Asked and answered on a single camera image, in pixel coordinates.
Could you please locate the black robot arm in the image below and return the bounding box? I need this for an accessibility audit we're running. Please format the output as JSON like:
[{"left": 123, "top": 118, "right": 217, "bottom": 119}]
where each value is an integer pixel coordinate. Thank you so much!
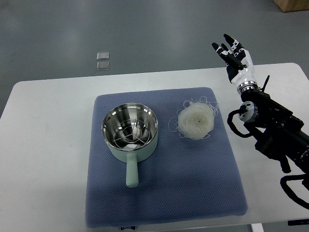
[{"left": 227, "top": 80, "right": 309, "bottom": 174}]

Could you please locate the upper metal floor plate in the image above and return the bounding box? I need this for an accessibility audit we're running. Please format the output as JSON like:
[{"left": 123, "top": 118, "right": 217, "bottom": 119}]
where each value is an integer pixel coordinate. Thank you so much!
[{"left": 97, "top": 51, "right": 110, "bottom": 60}]

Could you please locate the white vermicelli nest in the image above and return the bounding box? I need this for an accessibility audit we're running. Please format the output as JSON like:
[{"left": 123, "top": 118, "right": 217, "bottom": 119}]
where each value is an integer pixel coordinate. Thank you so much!
[{"left": 168, "top": 96, "right": 219, "bottom": 140}]

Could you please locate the white table leg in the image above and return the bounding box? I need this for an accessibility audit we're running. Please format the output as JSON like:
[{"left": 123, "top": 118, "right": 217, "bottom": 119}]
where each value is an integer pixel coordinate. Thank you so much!
[{"left": 251, "top": 223, "right": 264, "bottom": 232}]

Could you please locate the blue textured mat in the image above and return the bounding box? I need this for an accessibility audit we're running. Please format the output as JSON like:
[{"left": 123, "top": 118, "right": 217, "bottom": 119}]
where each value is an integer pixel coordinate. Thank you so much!
[{"left": 85, "top": 87, "right": 248, "bottom": 228}]

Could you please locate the mint green pot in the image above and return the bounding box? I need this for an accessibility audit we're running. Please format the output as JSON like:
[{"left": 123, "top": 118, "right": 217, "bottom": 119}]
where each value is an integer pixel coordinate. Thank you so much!
[{"left": 102, "top": 103, "right": 158, "bottom": 188}]

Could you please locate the cardboard box corner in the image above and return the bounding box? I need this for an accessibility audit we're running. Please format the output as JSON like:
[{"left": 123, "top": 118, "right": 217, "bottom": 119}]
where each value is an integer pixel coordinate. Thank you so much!
[{"left": 273, "top": 0, "right": 309, "bottom": 13}]

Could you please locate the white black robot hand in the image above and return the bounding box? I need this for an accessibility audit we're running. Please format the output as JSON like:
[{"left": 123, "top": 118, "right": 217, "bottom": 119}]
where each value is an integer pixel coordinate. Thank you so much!
[{"left": 211, "top": 34, "right": 254, "bottom": 85}]

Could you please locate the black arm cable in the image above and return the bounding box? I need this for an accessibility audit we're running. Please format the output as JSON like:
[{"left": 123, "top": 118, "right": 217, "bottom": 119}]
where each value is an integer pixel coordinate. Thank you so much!
[{"left": 280, "top": 174, "right": 309, "bottom": 210}]

